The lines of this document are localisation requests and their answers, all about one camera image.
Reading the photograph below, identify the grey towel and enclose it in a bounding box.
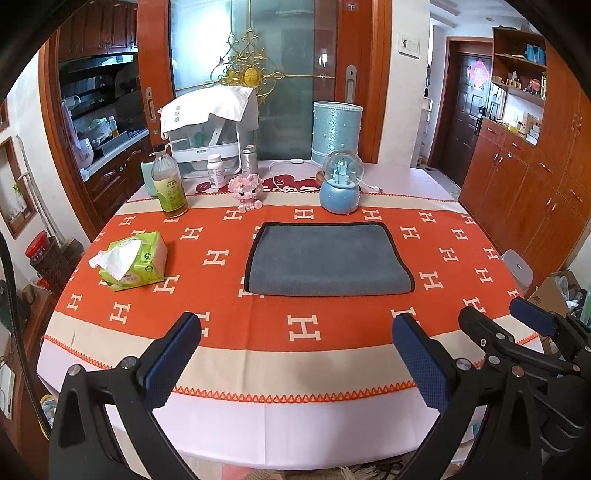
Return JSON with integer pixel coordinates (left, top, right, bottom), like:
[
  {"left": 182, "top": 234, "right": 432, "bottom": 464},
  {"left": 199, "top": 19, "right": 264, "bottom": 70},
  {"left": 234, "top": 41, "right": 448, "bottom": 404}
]
[{"left": 243, "top": 222, "right": 415, "bottom": 297}]

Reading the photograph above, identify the pale green cup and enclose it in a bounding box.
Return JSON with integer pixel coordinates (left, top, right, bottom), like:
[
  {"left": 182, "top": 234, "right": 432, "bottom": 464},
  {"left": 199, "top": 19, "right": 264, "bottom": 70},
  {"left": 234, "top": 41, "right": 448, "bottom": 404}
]
[{"left": 140, "top": 160, "right": 160, "bottom": 198}]

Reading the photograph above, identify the white pill bottle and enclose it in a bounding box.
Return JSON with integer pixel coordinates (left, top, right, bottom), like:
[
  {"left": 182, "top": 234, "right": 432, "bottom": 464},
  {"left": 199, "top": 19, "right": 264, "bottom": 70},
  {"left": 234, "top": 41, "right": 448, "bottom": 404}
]
[{"left": 206, "top": 154, "right": 227, "bottom": 190}]

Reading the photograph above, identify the green tissue pack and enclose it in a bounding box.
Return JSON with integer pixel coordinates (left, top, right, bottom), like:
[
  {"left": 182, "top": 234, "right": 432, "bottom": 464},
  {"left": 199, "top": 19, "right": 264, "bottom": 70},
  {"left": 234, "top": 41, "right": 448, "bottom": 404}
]
[{"left": 89, "top": 231, "right": 168, "bottom": 292}]

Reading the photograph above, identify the white cloth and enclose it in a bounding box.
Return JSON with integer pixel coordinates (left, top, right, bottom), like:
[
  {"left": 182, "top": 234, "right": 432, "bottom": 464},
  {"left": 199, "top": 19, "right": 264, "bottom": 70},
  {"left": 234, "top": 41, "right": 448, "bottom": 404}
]
[{"left": 159, "top": 86, "right": 256, "bottom": 138}]

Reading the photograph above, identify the glass bottle with yellow label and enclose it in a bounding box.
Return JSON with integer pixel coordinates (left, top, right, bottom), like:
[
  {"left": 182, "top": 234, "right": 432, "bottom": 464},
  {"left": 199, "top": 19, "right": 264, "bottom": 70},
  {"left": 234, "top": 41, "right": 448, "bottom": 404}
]
[{"left": 152, "top": 144, "right": 189, "bottom": 219}]

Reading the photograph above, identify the cardboard box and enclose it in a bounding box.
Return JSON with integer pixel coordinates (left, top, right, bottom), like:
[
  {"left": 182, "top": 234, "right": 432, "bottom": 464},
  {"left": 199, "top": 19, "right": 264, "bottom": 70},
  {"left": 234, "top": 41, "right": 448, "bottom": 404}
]
[{"left": 526, "top": 270, "right": 591, "bottom": 324}]

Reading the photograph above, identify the blue cylindrical bin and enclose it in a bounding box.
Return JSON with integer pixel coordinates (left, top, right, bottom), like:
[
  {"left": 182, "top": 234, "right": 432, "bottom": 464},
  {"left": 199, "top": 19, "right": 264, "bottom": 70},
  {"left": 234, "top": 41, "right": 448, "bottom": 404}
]
[{"left": 311, "top": 101, "right": 364, "bottom": 167}]

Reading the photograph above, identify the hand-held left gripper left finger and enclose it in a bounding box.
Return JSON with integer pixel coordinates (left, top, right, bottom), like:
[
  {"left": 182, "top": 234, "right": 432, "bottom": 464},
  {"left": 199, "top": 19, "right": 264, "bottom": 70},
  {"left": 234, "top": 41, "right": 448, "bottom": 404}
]
[{"left": 48, "top": 311, "right": 202, "bottom": 480}]

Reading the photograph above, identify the white stool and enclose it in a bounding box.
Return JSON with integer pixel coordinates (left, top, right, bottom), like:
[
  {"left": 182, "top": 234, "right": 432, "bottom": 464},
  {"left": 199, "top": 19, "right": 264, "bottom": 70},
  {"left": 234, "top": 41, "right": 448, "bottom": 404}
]
[{"left": 501, "top": 249, "right": 535, "bottom": 296}]

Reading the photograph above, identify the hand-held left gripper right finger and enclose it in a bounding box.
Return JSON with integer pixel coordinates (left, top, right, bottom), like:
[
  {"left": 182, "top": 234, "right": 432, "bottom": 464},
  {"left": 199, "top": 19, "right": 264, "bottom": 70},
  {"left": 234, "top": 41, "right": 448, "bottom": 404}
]
[{"left": 392, "top": 312, "right": 548, "bottom": 480}]

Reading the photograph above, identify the pink brick pig toy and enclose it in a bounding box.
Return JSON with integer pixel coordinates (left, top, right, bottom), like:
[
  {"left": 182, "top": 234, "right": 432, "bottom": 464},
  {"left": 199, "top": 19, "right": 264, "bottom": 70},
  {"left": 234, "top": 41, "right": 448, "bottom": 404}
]
[{"left": 228, "top": 173, "right": 265, "bottom": 212}]

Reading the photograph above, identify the black strap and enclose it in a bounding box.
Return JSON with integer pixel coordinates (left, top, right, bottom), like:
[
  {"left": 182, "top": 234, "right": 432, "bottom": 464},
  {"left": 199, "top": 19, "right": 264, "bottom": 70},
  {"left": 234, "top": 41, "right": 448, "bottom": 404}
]
[{"left": 0, "top": 231, "right": 51, "bottom": 439}]

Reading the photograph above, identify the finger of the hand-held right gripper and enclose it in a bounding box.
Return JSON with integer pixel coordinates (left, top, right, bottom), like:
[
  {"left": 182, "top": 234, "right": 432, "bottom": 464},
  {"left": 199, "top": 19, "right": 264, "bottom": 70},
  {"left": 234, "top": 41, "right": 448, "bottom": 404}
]
[
  {"left": 510, "top": 298, "right": 591, "bottom": 365},
  {"left": 458, "top": 305, "right": 575, "bottom": 377}
]

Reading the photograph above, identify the orange patterned tablecloth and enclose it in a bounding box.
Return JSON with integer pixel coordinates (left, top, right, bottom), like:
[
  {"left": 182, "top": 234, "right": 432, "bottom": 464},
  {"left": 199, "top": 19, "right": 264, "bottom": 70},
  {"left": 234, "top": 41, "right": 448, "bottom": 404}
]
[{"left": 39, "top": 189, "right": 543, "bottom": 402}]

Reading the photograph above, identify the red lidded container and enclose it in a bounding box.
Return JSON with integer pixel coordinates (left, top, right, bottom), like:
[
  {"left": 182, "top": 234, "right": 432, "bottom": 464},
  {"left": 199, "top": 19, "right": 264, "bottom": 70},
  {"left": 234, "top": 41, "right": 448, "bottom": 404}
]
[{"left": 25, "top": 232, "right": 51, "bottom": 264}]

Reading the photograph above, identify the silver metal bottle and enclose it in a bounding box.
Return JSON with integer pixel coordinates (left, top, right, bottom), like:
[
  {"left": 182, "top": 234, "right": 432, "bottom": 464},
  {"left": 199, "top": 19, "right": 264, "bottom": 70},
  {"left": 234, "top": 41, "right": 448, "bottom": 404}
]
[{"left": 241, "top": 144, "right": 258, "bottom": 178}]

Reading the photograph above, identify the blue snow globe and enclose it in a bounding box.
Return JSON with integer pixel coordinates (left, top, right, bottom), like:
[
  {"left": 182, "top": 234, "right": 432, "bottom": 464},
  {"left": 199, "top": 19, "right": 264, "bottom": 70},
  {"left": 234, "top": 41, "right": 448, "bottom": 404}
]
[{"left": 319, "top": 151, "right": 365, "bottom": 215}]

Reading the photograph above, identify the frosted glass sliding door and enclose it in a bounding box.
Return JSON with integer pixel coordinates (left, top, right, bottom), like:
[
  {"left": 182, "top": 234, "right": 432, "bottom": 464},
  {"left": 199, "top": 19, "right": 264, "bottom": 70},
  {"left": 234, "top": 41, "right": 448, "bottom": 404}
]
[{"left": 168, "top": 0, "right": 342, "bottom": 160}]

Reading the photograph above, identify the wooden kitchen cabinet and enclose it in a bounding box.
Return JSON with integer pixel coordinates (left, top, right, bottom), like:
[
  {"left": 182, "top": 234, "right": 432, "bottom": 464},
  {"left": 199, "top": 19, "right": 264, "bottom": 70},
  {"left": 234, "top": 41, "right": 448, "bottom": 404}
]
[{"left": 58, "top": 0, "right": 139, "bottom": 63}]

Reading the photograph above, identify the white countertop appliance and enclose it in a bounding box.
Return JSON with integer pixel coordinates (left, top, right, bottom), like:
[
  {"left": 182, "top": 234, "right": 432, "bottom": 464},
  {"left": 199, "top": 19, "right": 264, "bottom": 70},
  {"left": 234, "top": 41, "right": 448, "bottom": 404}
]
[{"left": 161, "top": 88, "right": 259, "bottom": 178}]

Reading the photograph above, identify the gold door ornament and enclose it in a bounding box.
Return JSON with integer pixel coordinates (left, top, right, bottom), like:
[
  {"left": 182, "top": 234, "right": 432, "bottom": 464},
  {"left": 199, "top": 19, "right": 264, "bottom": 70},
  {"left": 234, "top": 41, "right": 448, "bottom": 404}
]
[{"left": 210, "top": 28, "right": 282, "bottom": 104}]

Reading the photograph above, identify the white cable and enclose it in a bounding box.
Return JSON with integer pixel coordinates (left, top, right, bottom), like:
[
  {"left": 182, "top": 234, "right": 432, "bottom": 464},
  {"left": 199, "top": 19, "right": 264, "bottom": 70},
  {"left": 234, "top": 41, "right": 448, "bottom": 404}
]
[{"left": 269, "top": 158, "right": 384, "bottom": 195}]

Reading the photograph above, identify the wooden wall cabinet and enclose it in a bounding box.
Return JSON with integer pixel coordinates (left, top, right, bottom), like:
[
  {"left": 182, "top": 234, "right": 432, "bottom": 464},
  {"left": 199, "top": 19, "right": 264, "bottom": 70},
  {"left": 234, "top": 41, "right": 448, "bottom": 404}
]
[{"left": 459, "top": 25, "right": 591, "bottom": 287}]

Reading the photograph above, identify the dark entrance door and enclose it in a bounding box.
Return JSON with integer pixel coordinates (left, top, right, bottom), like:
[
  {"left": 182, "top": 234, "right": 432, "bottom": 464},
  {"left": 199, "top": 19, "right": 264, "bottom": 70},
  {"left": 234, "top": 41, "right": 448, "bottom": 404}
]
[{"left": 445, "top": 52, "right": 494, "bottom": 185}]

